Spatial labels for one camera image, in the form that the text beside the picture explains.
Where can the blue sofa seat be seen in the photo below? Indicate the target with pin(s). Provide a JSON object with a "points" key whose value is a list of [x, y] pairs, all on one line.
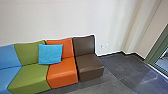
{"points": [[8, 60]]}

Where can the blue square cushion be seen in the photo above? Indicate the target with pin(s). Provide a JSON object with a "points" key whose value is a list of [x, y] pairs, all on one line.
{"points": [[50, 54]]}

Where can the brown sofa seat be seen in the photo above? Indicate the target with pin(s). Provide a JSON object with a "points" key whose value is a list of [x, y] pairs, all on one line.
{"points": [[88, 66]]}

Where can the green sofa seat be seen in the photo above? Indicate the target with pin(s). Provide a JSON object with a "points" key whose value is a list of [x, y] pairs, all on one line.
{"points": [[28, 78]]}

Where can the white double wall outlet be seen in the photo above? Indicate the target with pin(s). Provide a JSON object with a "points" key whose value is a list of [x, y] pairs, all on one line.
{"points": [[104, 45]]}

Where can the orange sofa seat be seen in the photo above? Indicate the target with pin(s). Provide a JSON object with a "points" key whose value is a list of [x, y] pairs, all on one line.
{"points": [[63, 73]]}

